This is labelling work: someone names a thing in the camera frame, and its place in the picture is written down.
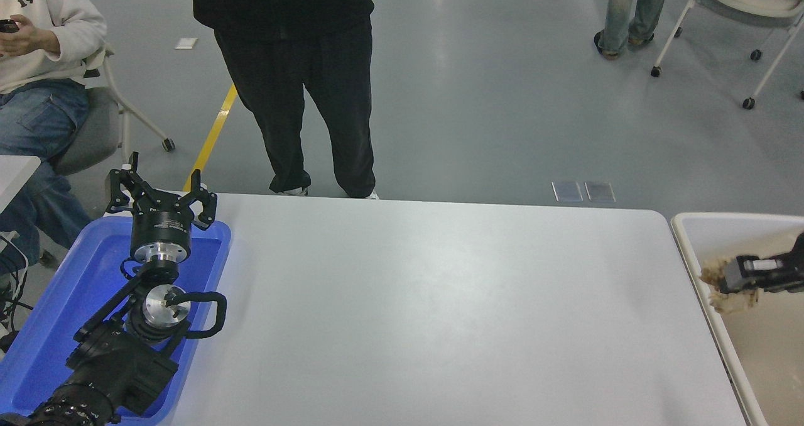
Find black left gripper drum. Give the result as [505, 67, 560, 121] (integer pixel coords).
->
[129, 193, 196, 248]

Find tan paper ball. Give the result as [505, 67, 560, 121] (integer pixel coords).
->
[700, 256, 764, 315]

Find seated person's hand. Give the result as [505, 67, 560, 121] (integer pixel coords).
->
[0, 14, 63, 58]

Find grey wheeled chair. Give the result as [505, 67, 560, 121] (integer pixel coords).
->
[49, 44, 177, 177]

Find large pale bin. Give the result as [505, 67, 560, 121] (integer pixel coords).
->
[670, 212, 804, 426]

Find small white side table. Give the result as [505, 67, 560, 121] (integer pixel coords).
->
[0, 155, 42, 214]

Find seated person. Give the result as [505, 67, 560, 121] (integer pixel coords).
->
[0, 0, 109, 277]

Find blue plastic tray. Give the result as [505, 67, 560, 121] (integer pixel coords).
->
[0, 215, 232, 422]

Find metal floor plate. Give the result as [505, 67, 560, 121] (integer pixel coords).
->
[584, 182, 617, 204]
[551, 181, 584, 203]

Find distant standing person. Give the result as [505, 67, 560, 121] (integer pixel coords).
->
[593, 0, 677, 60]

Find black cables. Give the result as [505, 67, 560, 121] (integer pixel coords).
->
[0, 230, 33, 352]

